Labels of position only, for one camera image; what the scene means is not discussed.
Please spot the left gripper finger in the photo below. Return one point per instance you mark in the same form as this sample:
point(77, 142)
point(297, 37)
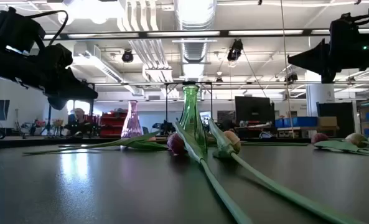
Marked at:
point(72, 90)
point(57, 104)

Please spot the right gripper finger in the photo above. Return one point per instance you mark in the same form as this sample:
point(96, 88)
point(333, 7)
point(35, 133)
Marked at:
point(315, 59)
point(328, 77)

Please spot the pale pink tulip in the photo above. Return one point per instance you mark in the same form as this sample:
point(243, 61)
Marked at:
point(356, 140)

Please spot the pink glass vase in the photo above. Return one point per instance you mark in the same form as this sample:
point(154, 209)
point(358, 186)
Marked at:
point(132, 124)

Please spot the green glass vase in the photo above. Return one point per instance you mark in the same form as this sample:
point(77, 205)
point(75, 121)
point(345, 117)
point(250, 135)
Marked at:
point(191, 118)

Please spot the distant flower bouquet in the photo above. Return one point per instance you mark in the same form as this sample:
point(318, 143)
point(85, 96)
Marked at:
point(58, 124)
point(39, 123)

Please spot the white round pillar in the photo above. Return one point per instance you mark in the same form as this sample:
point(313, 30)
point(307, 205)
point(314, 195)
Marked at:
point(319, 96)

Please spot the person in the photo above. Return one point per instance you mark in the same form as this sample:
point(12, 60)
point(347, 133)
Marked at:
point(78, 127)

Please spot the black cabinet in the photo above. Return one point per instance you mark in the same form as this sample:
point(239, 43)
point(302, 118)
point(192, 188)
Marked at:
point(343, 112)

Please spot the cardboard box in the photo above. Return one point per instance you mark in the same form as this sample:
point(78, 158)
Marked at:
point(327, 121)

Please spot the red parts bin rack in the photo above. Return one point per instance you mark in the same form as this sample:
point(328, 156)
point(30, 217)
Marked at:
point(111, 124)

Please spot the blue storage bins row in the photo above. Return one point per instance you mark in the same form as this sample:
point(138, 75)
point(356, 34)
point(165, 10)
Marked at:
point(299, 121)

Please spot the wooden workbench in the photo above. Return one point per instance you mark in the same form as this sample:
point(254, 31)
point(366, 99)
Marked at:
point(308, 128)

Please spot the large black monitor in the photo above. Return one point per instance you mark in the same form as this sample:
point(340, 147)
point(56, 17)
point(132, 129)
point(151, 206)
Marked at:
point(253, 109)

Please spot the distant black robot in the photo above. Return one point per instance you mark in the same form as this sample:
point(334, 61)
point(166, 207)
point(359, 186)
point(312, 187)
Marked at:
point(164, 127)

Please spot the black ceiling camera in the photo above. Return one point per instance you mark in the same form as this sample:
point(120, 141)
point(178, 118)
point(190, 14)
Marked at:
point(291, 77)
point(127, 56)
point(235, 49)

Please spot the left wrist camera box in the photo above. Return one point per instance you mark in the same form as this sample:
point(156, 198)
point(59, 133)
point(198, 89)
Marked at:
point(16, 29)

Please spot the black metal workstation frame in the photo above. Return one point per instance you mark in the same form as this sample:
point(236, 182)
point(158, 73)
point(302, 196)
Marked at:
point(166, 105)

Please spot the silver ventilation duct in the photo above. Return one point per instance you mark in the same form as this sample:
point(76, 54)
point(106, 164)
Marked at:
point(196, 49)

